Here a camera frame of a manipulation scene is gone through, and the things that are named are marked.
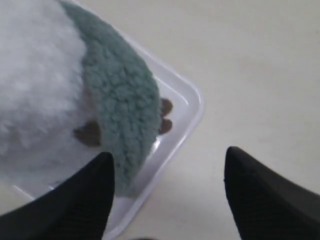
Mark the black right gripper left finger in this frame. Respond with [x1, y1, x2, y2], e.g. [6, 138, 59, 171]
[0, 152, 115, 240]

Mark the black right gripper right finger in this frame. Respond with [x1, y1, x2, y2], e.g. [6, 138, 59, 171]
[224, 146, 320, 240]

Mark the white plush snowman toy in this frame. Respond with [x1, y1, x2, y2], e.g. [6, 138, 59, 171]
[0, 0, 174, 187]

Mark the green fuzzy scarf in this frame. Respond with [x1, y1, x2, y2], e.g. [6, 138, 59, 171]
[61, 1, 162, 196]

